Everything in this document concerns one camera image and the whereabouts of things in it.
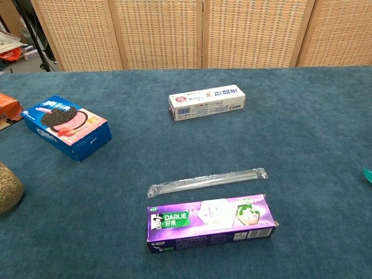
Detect orange biscuit stick box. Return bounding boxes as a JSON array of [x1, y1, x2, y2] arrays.
[[0, 92, 24, 131]]

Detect white toothpaste box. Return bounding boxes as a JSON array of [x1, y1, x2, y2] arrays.
[[169, 84, 246, 121]]

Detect purple Darlie toothpaste box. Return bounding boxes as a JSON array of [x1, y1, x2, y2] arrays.
[[146, 194, 280, 254]]

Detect blue Oreo cookie box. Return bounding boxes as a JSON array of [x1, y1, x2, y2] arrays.
[[19, 95, 113, 163]]

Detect blue carpet table cover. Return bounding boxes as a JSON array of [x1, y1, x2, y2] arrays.
[[0, 66, 372, 279]]

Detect clear plastic wrapped straw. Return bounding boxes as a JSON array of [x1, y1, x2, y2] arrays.
[[147, 167, 269, 199]]

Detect wooden wicker folding screen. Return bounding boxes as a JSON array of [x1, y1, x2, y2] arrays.
[[30, 0, 372, 72]]

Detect black tripod stand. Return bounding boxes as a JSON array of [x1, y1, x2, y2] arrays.
[[14, 0, 59, 72]]

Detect grain jar with black lid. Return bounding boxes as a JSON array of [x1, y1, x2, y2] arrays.
[[0, 162, 25, 215]]

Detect orange plastic bag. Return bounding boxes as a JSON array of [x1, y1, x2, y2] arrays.
[[0, 48, 23, 62]]

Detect white paper stack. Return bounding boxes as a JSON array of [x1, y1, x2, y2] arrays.
[[0, 28, 26, 55]]

